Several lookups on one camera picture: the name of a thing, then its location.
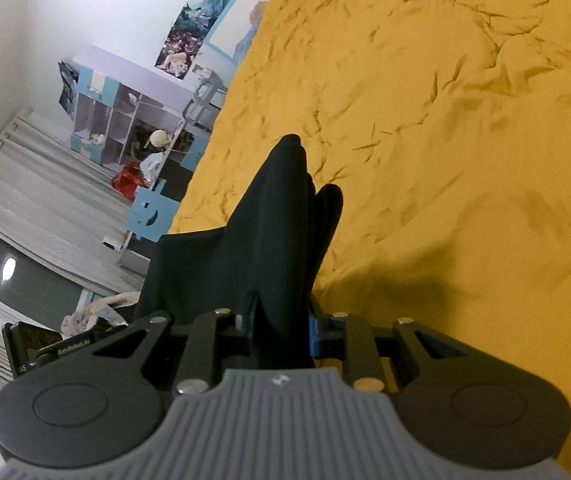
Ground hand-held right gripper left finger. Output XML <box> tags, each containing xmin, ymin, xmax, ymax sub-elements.
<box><xmin>92</xmin><ymin>292</ymin><xmax>262</xmax><ymax>394</ymax></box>

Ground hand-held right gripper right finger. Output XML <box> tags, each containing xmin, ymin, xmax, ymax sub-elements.
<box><xmin>308</xmin><ymin>296</ymin><xmax>472</xmax><ymax>394</ymax></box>

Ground black pants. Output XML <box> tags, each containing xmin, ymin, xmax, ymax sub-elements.
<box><xmin>135</xmin><ymin>133</ymin><xmax>345</xmax><ymax>372</ymax></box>

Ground beige cloth pile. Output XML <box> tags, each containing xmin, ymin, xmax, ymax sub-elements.
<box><xmin>60</xmin><ymin>292</ymin><xmax>142</xmax><ymax>337</ymax></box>

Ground grey curtain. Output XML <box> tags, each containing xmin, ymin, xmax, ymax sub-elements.
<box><xmin>0</xmin><ymin>106</ymin><xmax>152</xmax><ymax>382</ymax></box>

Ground blue chair with face cutout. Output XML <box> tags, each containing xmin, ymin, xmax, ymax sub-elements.
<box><xmin>125</xmin><ymin>179</ymin><xmax>179</xmax><ymax>242</ymax></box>

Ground blue desk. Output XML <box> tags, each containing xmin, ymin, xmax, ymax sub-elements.
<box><xmin>162</xmin><ymin>130</ymin><xmax>211</xmax><ymax>201</ymax></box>

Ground red bag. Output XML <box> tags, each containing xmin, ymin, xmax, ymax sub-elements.
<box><xmin>111</xmin><ymin>161</ymin><xmax>147</xmax><ymax>199</ymax></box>

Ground white cloth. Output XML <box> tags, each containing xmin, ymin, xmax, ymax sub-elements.
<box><xmin>140</xmin><ymin>152</ymin><xmax>167</xmax><ymax>182</ymax></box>

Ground cream round globe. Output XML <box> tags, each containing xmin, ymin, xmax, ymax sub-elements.
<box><xmin>144</xmin><ymin>129</ymin><xmax>172</xmax><ymax>150</ymax></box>

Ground yellow blanket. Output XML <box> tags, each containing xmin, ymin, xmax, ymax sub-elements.
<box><xmin>168</xmin><ymin>0</ymin><xmax>571</xmax><ymax>480</ymax></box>

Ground grey stool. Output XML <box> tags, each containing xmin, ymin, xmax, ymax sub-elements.
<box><xmin>182</xmin><ymin>64</ymin><xmax>229</xmax><ymax>134</ymax></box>

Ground white and blue shelf unit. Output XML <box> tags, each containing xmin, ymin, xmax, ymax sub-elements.
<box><xmin>57</xmin><ymin>44</ymin><xmax>212</xmax><ymax>172</ymax></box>

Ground blue printed pillow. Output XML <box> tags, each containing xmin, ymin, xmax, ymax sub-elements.
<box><xmin>234</xmin><ymin>0</ymin><xmax>267</xmax><ymax>60</ymax></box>

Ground white and blue headboard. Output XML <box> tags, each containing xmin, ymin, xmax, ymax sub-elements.
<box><xmin>200</xmin><ymin>0</ymin><xmax>289</xmax><ymax>63</ymax></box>

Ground floral wall poster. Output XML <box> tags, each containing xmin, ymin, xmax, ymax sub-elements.
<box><xmin>154</xmin><ymin>34</ymin><xmax>202</xmax><ymax>82</ymax></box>

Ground blue wall poster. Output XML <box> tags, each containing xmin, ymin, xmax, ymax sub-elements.
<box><xmin>171</xmin><ymin>0</ymin><xmax>268</xmax><ymax>43</ymax></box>

